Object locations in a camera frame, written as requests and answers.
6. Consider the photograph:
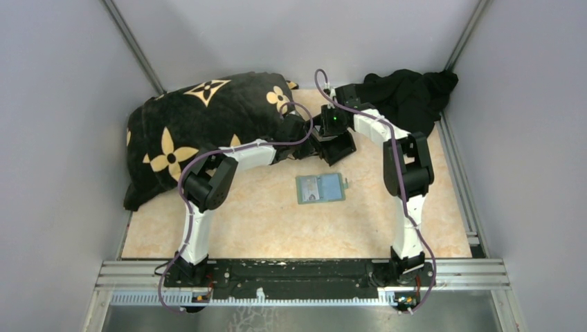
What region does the green leather card holder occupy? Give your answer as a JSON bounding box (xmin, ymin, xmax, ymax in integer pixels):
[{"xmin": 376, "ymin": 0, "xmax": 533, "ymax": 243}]
[{"xmin": 296, "ymin": 173, "xmax": 349, "ymax": 205}]

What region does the white VIP card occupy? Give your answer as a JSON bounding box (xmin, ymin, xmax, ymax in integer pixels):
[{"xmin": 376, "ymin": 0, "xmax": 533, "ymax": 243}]
[{"xmin": 300, "ymin": 176, "xmax": 320, "ymax": 203}]

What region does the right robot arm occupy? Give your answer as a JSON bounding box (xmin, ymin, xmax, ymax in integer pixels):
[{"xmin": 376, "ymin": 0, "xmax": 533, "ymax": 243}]
[{"xmin": 318, "ymin": 89, "xmax": 434, "ymax": 285}]

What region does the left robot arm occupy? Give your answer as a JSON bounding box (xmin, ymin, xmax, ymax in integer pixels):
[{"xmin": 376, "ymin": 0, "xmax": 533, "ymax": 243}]
[{"xmin": 170, "ymin": 112, "xmax": 315, "ymax": 286}]

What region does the black plastic card tray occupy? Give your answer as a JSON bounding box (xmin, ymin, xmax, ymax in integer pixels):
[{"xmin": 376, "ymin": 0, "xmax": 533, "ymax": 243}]
[{"xmin": 316, "ymin": 131, "xmax": 356, "ymax": 166}]

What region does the black crumpled cloth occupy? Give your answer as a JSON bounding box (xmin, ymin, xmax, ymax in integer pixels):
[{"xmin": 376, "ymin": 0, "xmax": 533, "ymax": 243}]
[{"xmin": 355, "ymin": 69, "xmax": 459, "ymax": 136}]

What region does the black floral patterned blanket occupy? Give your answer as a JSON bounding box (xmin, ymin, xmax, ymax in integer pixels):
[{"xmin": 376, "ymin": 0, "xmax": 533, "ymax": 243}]
[{"xmin": 123, "ymin": 72, "xmax": 297, "ymax": 212}]

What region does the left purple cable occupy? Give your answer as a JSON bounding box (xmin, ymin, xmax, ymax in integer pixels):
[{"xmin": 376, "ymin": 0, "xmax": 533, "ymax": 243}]
[{"xmin": 157, "ymin": 101, "xmax": 314, "ymax": 315}]

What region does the purple cable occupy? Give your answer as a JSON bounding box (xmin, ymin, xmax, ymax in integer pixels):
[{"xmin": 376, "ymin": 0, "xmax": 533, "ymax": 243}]
[
  {"xmin": 157, "ymin": 101, "xmax": 314, "ymax": 315},
  {"xmin": 314, "ymin": 68, "xmax": 437, "ymax": 314}
]

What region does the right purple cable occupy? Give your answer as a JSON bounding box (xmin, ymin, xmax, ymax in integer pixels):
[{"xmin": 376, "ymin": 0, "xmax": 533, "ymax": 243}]
[{"xmin": 314, "ymin": 68, "xmax": 437, "ymax": 314}]

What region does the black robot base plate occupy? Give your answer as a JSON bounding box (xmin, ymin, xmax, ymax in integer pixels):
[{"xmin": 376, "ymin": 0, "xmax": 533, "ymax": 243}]
[{"xmin": 163, "ymin": 259, "xmax": 433, "ymax": 300}]

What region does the aluminium front frame rail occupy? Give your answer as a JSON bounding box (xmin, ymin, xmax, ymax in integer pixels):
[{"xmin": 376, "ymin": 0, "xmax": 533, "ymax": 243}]
[{"xmin": 96, "ymin": 259, "xmax": 510, "ymax": 307}]

